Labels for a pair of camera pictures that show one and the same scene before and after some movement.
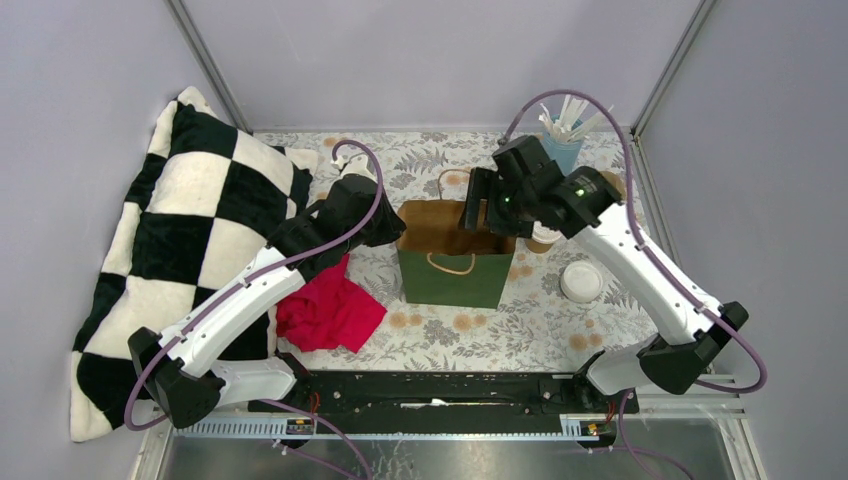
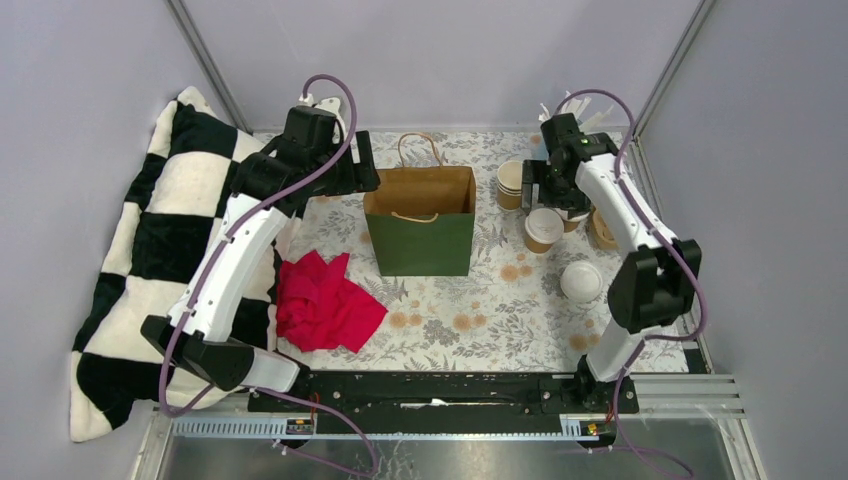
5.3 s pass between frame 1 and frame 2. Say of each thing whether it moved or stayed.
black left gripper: moved
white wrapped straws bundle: stayed
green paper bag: moved
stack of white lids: stayed
